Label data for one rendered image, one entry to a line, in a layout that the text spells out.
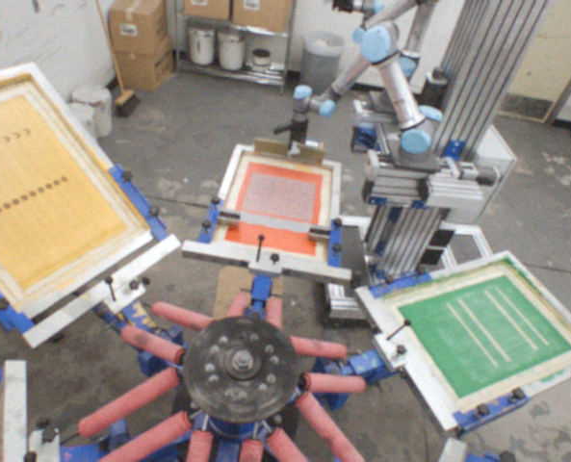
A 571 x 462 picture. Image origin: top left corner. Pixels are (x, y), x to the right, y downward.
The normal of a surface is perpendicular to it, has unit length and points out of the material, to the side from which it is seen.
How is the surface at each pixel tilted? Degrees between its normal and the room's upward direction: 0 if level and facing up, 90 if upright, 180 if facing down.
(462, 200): 90
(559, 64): 90
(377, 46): 84
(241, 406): 0
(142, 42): 91
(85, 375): 0
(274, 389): 0
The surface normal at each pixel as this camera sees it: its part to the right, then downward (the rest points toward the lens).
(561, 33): -0.12, 0.68
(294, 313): 0.12, -0.72
